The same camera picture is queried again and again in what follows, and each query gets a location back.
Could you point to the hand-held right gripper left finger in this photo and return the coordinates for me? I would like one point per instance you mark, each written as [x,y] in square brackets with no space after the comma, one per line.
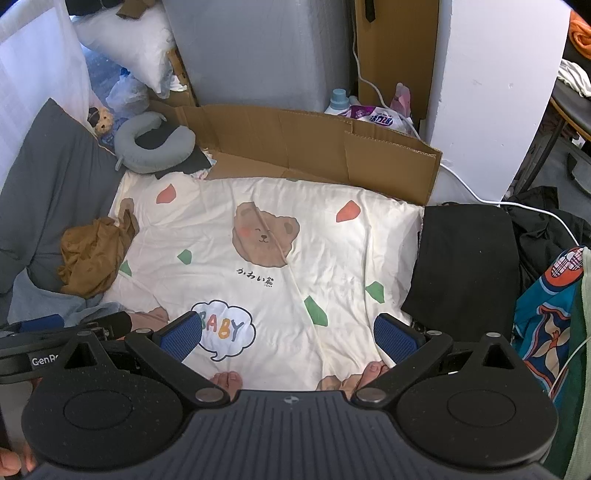
[180,337]

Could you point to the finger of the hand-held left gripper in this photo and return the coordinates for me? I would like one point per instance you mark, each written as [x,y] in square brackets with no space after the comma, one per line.
[115,325]
[41,323]

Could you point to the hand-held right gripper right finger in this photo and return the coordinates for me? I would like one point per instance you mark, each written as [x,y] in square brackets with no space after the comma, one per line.
[397,341]

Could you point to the brown t-shirt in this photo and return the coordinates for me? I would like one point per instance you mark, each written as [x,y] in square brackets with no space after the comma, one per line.
[92,258]

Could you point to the black folded clothes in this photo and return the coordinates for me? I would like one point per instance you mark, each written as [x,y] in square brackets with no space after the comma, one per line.
[461,267]

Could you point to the person's left hand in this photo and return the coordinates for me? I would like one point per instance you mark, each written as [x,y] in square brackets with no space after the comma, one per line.
[9,464]

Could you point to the person's right foot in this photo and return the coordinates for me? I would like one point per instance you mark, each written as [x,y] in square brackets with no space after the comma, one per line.
[369,374]

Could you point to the person's foot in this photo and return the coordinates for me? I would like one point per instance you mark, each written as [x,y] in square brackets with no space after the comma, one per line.
[226,382]
[369,374]

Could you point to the person's left foot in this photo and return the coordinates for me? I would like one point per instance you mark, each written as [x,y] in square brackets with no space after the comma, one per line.
[226,382]

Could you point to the dark grey pillow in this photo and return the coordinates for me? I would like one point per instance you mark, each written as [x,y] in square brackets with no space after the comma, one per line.
[55,184]

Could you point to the teal printed jersey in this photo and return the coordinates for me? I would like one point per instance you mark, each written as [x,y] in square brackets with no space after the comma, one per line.
[540,318]

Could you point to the cream bear printed blanket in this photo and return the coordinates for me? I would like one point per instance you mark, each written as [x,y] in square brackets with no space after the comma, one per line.
[300,230]

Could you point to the colourful patterned cloth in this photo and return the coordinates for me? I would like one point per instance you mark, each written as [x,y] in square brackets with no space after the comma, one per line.
[203,174]

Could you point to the grey neck pillow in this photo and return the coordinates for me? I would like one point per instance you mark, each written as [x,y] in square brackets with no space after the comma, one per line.
[134,157]

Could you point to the black jacket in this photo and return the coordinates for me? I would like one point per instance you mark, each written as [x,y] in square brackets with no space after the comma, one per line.
[540,240]

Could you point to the black cloth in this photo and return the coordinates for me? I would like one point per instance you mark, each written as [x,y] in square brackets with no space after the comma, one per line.
[198,159]

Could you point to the green cloth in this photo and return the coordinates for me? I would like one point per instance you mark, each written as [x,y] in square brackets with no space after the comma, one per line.
[577,415]

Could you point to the small teddy bear toy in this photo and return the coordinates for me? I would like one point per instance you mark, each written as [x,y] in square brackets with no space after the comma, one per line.
[102,121]

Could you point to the brown cardboard sheet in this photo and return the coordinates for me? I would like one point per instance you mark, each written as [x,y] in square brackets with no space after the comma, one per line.
[277,138]

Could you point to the purple white detergent bag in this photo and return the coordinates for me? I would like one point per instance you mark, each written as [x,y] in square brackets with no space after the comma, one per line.
[378,119]

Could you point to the clear plastic bag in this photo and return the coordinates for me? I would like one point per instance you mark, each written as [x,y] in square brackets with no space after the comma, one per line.
[127,97]

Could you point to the pink packet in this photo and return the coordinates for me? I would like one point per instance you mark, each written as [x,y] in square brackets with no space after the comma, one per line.
[401,99]

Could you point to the blue capped bottle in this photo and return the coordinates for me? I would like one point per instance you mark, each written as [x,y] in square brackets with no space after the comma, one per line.
[338,99]

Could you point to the white curtain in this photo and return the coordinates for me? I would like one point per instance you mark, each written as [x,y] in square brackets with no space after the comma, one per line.
[37,69]

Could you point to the white pillow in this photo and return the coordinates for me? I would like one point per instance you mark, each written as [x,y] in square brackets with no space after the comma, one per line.
[134,46]

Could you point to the tall cardboard box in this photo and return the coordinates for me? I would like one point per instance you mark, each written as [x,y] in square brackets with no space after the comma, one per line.
[397,46]

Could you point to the white cloth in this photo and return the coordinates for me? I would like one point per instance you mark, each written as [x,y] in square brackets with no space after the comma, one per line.
[575,78]

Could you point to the dark cloth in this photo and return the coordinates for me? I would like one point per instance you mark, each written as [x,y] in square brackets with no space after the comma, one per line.
[92,5]

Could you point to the orange cloth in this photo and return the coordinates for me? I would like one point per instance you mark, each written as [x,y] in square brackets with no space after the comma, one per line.
[581,37]

